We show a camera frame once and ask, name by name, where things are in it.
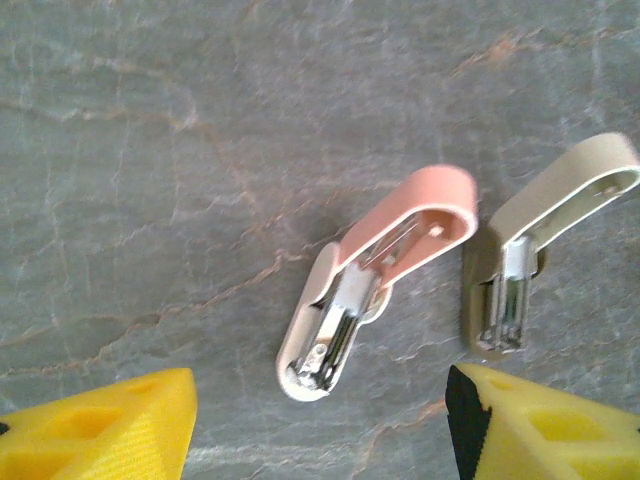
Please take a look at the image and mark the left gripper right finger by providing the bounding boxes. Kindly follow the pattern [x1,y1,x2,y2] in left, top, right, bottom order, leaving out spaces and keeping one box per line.
[446,362,640,480]

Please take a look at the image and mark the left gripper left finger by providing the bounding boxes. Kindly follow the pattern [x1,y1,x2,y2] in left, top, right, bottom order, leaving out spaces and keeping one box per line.
[0,367,200,480]

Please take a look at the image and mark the beige mini stapler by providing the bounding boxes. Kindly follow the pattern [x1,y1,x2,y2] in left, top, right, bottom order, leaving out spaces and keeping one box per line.
[459,132,640,357]

